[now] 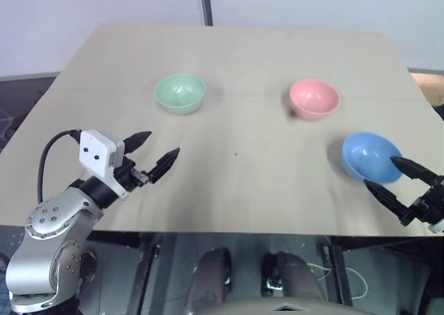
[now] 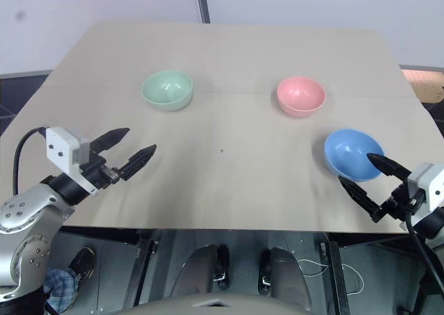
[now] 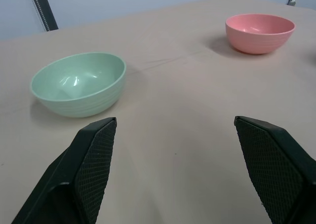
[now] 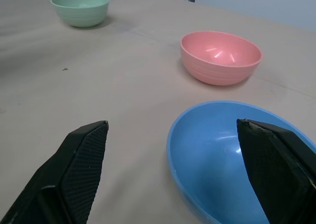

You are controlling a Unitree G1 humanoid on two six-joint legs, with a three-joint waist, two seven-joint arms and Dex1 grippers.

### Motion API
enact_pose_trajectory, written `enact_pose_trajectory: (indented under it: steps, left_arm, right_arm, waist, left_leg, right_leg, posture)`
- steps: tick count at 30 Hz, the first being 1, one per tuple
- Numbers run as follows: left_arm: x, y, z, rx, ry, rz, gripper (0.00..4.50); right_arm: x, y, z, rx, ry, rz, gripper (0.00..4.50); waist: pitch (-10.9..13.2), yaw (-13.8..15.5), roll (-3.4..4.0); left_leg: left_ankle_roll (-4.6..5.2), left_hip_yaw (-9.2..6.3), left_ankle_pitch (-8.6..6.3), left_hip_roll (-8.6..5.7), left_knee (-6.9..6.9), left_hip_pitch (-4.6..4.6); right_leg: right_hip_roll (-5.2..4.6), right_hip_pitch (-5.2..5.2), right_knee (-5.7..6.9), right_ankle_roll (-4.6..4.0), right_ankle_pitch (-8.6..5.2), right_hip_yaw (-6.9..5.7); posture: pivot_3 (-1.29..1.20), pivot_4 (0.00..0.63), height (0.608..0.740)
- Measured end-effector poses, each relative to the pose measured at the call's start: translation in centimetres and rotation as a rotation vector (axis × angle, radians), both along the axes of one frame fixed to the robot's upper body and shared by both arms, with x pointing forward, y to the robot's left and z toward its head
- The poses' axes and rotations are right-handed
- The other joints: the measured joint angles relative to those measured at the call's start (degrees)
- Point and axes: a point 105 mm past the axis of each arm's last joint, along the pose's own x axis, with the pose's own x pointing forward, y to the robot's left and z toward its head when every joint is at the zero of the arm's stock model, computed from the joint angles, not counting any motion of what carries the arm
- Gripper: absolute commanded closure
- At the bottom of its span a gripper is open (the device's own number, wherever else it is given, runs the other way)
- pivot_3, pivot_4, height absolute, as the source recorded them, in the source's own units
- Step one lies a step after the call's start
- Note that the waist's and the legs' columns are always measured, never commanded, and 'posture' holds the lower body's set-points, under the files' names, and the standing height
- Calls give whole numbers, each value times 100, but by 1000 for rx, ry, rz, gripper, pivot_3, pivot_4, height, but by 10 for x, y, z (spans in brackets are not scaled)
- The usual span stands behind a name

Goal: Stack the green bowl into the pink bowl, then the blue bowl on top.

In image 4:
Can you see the green plastic bowl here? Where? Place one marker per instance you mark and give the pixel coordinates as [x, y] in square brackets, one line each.
[80, 10]

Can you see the blue plastic bowl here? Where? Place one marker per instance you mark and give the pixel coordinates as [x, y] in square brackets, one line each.
[209, 164]

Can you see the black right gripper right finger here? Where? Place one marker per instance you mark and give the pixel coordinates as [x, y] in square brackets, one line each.
[279, 169]

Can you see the red plastic bowl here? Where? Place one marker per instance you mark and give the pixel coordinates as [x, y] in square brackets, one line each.
[219, 58]

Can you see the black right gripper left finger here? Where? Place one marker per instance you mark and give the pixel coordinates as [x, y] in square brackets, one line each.
[71, 174]

